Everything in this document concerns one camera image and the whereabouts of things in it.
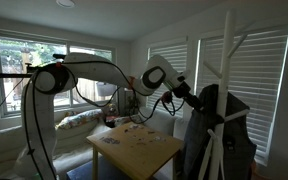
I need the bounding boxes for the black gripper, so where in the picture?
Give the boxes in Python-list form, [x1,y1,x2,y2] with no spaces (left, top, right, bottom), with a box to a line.
[173,82,203,111]

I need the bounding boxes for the white bag strap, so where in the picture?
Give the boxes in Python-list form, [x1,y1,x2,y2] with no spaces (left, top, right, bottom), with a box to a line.
[197,128,227,180]

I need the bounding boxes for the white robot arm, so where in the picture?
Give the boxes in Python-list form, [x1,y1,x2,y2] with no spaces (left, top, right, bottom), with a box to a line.
[14,53,202,180]

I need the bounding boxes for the white coat rack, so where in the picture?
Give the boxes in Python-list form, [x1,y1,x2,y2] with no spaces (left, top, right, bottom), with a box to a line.
[204,9,248,180]

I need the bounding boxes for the wooden table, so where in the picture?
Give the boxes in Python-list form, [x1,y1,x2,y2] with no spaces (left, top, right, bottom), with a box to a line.
[87,122,183,180]

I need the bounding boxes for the white window blinds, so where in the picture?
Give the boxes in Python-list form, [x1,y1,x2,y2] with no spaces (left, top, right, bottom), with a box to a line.
[197,23,288,166]

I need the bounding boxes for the dark grey puffer jacket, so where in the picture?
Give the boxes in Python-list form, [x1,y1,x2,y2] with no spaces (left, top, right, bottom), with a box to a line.
[178,84,257,180]

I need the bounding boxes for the floral cushion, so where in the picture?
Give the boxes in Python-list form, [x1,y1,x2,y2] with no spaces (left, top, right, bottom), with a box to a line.
[55,109,104,130]

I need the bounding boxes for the grey sofa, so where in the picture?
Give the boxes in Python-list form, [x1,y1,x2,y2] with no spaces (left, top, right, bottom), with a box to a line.
[0,109,188,180]

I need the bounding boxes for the round ceiling light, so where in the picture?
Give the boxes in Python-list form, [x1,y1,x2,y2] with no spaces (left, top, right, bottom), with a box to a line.
[56,0,75,8]

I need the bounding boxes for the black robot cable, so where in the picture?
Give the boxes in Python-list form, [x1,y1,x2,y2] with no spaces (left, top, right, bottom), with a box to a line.
[22,59,187,180]

